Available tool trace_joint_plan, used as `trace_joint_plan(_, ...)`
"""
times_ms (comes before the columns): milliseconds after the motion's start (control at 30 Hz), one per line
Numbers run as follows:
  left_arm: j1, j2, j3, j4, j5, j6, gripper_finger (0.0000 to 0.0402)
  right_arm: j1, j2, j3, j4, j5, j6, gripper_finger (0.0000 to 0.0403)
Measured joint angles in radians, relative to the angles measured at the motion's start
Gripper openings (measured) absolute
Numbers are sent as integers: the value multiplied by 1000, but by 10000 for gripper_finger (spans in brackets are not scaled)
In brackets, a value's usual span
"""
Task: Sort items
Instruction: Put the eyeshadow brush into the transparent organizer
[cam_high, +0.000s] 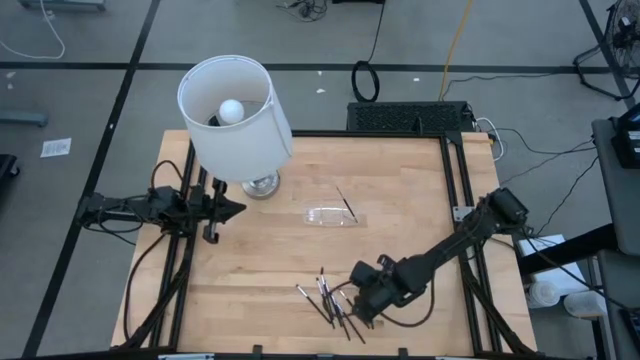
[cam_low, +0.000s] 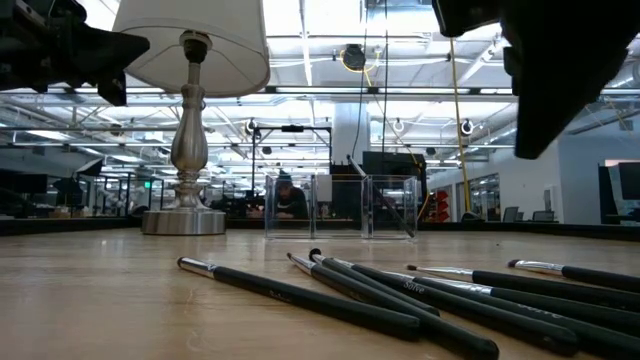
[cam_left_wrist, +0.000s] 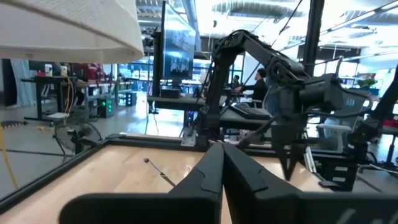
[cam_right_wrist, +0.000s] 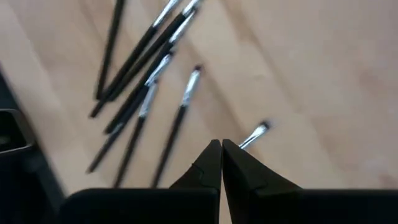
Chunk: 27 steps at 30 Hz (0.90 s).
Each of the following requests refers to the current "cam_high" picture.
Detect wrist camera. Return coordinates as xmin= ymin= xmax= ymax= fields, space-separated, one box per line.
xmin=348 ymin=259 xmax=377 ymax=290
xmin=194 ymin=192 xmax=214 ymax=216

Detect black cable tangle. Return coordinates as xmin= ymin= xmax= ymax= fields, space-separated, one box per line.
xmin=275 ymin=0 xmax=330 ymax=23

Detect black computer case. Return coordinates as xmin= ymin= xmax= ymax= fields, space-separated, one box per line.
xmin=346 ymin=101 xmax=476 ymax=134

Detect black device with labels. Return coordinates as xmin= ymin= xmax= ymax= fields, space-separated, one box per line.
xmin=610 ymin=102 xmax=640 ymax=170

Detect grey furniture foot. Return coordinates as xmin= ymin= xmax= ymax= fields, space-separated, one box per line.
xmin=0 ymin=111 xmax=49 ymax=128

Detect yellow cable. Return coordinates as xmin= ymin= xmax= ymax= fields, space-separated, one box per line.
xmin=438 ymin=0 xmax=474 ymax=101

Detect white looped cable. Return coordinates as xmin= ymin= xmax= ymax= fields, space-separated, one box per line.
xmin=474 ymin=117 xmax=506 ymax=163

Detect coiled black cable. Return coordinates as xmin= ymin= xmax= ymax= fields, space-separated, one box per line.
xmin=350 ymin=0 xmax=387 ymax=103

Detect white box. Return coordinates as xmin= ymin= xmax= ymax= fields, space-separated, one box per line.
xmin=517 ymin=233 xmax=591 ymax=296

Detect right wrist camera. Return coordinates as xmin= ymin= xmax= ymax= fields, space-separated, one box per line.
xmin=348 ymin=259 xmax=377 ymax=290

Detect black cable bundle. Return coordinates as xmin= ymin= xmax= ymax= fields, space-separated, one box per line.
xmin=122 ymin=227 xmax=199 ymax=350
xmin=452 ymin=224 xmax=534 ymax=357

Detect white round container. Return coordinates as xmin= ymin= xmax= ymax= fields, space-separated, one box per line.
xmin=528 ymin=279 xmax=562 ymax=310
xmin=563 ymin=291 xmax=607 ymax=320

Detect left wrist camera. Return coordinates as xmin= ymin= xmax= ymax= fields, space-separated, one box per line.
xmin=194 ymin=192 xmax=214 ymax=216

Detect white floor cable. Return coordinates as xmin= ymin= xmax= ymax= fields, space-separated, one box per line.
xmin=0 ymin=0 xmax=67 ymax=60

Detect black diagonal brace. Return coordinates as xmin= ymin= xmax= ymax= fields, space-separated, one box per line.
xmin=516 ymin=223 xmax=617 ymax=277

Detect black floor fan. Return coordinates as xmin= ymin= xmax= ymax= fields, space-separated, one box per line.
xmin=572 ymin=0 xmax=640 ymax=102

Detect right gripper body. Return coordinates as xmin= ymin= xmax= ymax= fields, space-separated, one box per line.
xmin=356 ymin=255 xmax=407 ymax=312

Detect black aluminium frame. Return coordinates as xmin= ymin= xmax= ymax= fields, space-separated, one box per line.
xmin=112 ymin=128 xmax=539 ymax=360

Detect white shade table lamp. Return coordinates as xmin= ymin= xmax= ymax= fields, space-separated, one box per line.
xmin=176 ymin=53 xmax=295 ymax=200

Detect grey furniture base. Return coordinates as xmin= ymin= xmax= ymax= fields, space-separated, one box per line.
xmin=18 ymin=0 xmax=107 ymax=13

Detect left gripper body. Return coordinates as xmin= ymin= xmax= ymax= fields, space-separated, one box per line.
xmin=192 ymin=178 xmax=228 ymax=245

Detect clear acrylic organizer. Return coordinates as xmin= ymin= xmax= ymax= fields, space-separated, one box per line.
xmin=303 ymin=206 xmax=369 ymax=229

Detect grey side table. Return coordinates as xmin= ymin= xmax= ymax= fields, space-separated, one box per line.
xmin=591 ymin=117 xmax=640 ymax=257

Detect white paper sheet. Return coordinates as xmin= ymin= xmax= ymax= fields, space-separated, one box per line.
xmin=39 ymin=137 xmax=73 ymax=159

